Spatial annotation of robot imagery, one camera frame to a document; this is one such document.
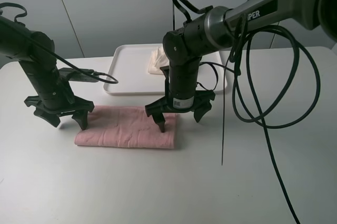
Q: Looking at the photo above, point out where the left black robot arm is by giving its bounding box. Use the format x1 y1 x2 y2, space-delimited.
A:
1 17 94 130

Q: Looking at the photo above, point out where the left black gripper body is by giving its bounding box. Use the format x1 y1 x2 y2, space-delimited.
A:
24 96 94 115

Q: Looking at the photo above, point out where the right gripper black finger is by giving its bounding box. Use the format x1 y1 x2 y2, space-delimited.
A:
193 100 212 123
152 113 165 133

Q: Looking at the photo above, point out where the white rectangular plastic tray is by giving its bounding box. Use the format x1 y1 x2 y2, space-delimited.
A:
103 44 224 95

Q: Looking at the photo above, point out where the pink terry towel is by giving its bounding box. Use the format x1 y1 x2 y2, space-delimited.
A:
74 106 178 149

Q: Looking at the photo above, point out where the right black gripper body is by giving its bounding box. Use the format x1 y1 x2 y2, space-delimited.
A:
145 90 215 116

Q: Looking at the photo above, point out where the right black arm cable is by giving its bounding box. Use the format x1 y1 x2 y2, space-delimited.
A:
172 0 322 224

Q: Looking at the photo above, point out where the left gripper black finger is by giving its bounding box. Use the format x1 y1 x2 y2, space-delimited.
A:
34 109 61 128
72 110 88 130

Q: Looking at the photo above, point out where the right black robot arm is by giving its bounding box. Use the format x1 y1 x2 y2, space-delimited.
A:
145 0 336 131

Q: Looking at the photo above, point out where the cream white terry towel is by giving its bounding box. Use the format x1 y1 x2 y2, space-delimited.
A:
147 46 169 75

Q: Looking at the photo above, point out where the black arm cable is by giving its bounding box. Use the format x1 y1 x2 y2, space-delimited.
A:
172 0 322 224
0 2 119 85

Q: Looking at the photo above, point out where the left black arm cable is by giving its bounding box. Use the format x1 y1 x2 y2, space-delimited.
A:
0 2 119 85

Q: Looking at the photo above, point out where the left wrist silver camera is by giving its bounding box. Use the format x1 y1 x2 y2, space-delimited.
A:
58 67 98 83

